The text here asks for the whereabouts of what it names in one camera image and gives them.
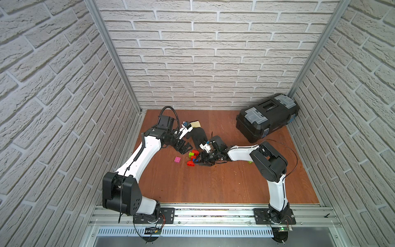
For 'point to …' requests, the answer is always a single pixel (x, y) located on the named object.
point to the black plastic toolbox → (256, 120)
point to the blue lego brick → (194, 159)
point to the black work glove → (198, 136)
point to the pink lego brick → (177, 159)
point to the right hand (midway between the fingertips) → (198, 162)
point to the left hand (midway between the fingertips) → (187, 140)
